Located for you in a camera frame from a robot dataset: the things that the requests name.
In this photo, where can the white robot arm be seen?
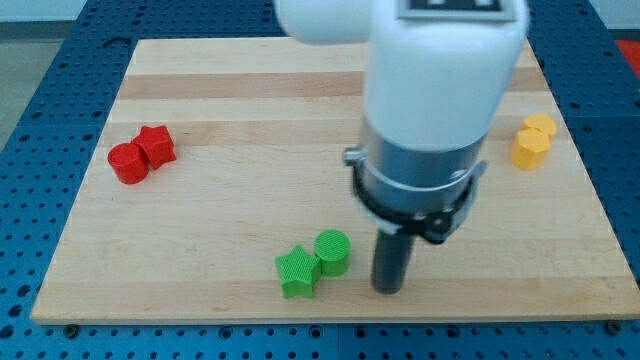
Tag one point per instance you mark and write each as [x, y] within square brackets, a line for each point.
[435, 75]

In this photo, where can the red star block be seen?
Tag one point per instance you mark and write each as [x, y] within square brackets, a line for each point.
[156, 145]

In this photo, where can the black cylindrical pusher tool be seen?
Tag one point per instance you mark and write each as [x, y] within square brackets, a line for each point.
[391, 258]

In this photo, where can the green star block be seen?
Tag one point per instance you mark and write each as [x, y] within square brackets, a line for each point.
[298, 273]

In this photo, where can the green cylinder block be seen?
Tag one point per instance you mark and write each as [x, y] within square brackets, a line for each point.
[333, 248]

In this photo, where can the yellow hexagon block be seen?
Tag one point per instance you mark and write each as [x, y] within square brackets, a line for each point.
[529, 149]

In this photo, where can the red cylinder block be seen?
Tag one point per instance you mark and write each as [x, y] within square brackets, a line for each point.
[128, 163]

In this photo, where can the yellow cylinder block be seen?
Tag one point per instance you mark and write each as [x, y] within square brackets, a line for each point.
[541, 122]

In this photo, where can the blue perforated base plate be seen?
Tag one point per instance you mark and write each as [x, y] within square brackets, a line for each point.
[44, 160]

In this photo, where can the wooden board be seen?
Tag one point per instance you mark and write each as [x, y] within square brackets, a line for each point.
[259, 126]

